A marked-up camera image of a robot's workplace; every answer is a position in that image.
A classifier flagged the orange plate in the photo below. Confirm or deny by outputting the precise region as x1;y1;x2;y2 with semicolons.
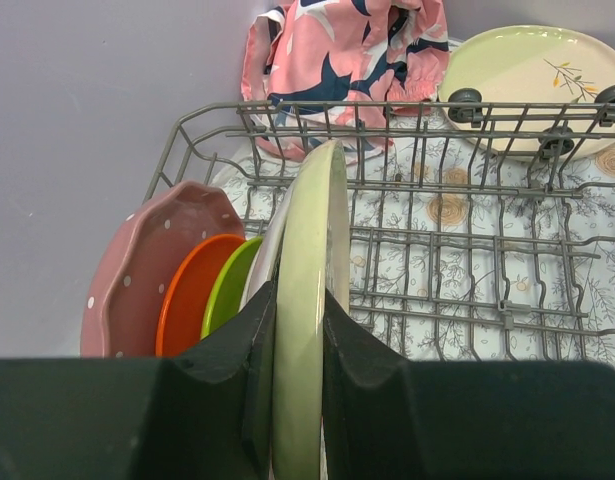
155;234;245;357

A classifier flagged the grey wire dish rack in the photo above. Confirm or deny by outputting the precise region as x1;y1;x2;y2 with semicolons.
146;97;615;361

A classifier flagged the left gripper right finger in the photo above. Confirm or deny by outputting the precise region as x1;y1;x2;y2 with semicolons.
323;295;615;479

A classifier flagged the lime green plate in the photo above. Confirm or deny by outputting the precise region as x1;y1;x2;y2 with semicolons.
200;236;263;339

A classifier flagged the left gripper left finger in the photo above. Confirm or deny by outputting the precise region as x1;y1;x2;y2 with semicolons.
0;281;277;479

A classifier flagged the pink navy floral cloth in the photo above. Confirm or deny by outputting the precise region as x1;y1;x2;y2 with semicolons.
240;0;451;160

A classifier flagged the pink and green branch plate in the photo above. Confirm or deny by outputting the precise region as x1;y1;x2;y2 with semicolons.
272;140;350;479

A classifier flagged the cream green plate at back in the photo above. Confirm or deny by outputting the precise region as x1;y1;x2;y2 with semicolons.
438;25;615;162

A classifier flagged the red and teal floral plate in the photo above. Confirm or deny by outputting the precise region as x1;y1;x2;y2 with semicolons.
240;186;293;309

